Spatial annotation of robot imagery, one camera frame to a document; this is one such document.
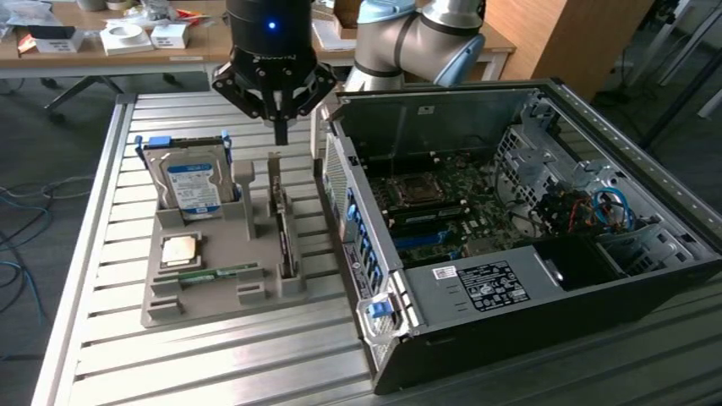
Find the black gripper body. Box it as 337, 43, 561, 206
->
225, 0, 318, 124

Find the graphics card with metal bracket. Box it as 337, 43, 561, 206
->
265, 150, 305, 283

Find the wooden desk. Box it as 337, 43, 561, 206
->
207, 0, 518, 92
0, 0, 211, 123

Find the white paper stack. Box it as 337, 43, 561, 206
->
313, 19, 358, 52

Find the cardboard box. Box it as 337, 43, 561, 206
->
333, 0, 362, 30

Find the orange packet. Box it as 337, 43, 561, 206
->
174, 8, 214, 27

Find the white labelled box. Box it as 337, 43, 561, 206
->
150, 24, 191, 50

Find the white box with round hole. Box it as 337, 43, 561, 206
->
99, 23, 157, 57

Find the hard disk in blue caddy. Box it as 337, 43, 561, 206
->
134, 129, 245, 222

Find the CPU socket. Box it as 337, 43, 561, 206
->
389, 172, 448, 208

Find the black and white box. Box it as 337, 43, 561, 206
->
26, 25, 86, 54

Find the installed dark RAM stick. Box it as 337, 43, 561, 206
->
389, 204, 470, 228

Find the grey parts rack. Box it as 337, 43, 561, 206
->
139, 158, 310, 329

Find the clear plastic bag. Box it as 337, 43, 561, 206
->
0, 0, 65, 30

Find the CPU chip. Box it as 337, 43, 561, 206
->
159, 235, 201, 268

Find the green motherboard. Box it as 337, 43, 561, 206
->
366, 156, 544, 267

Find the green RAM stick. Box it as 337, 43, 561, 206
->
155, 262, 261, 285

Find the wooden cabinet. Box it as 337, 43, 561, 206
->
484, 0, 660, 102

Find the grey power supply unit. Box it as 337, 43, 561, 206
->
404, 246, 566, 335

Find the black open PC case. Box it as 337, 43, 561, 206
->
309, 77, 722, 397

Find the metal disk bay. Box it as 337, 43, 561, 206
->
597, 223, 696, 276

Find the white floor cable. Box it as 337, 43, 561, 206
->
0, 175, 97, 200

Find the red wire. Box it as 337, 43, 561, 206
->
568, 198, 600, 233

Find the blue data wire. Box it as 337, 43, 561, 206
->
594, 187, 639, 232

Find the blue floor cable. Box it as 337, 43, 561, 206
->
0, 192, 55, 360

